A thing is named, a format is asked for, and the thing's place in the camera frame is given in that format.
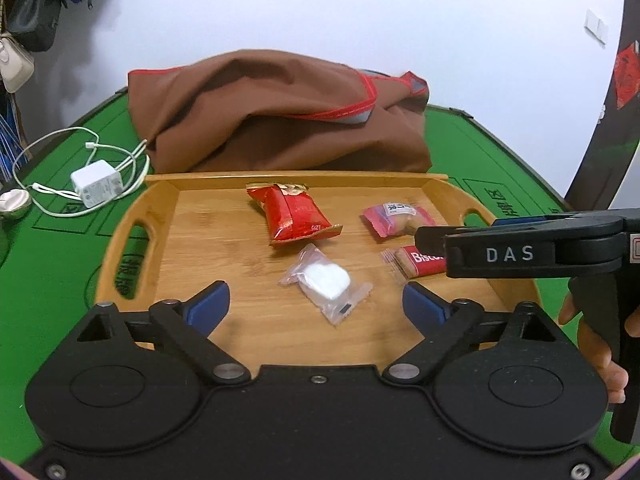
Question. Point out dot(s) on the small white beige purse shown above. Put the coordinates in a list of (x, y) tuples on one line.
[(16, 64)]

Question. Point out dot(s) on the red Biscoff biscuit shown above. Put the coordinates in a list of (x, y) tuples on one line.
[(407, 264)]

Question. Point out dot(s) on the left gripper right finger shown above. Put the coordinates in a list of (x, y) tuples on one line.
[(446, 328)]

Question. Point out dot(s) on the person right hand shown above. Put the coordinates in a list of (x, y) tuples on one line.
[(597, 352)]

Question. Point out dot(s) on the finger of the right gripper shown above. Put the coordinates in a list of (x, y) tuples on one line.
[(519, 220), (430, 240)]

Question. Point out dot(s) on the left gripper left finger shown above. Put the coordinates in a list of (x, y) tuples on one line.
[(182, 328)]

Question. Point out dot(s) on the small round white lid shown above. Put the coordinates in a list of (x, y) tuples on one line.
[(14, 204)]

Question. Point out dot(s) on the white power adapter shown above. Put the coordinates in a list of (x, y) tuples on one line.
[(97, 183)]

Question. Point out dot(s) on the red pistachio snack bag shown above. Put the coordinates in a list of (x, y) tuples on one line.
[(291, 213)]

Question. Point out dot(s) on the clear-wrapped white cake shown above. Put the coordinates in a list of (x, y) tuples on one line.
[(326, 284)]

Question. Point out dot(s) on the black hanging bag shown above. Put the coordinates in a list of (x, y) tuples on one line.
[(33, 23)]

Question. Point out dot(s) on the brown cloth bag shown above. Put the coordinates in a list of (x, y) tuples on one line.
[(275, 110)]

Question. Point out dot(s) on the pink pastry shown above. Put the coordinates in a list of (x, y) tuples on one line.
[(393, 219)]

